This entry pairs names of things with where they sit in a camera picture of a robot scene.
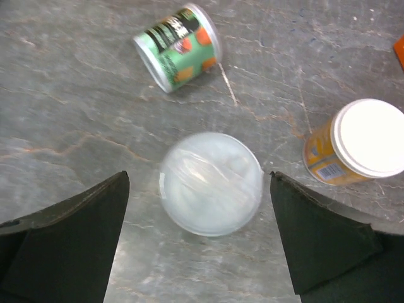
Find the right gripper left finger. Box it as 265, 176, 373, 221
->
1, 171, 130, 302

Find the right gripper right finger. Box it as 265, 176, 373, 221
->
270, 172, 403, 302

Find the white lid yellow can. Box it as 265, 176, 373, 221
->
302, 98, 403, 186

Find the orange label can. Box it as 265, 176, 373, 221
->
158, 132, 263, 237

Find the orange shelf cabinet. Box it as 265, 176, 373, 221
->
393, 36, 404, 69

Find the green label can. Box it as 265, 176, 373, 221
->
133, 3, 223, 93

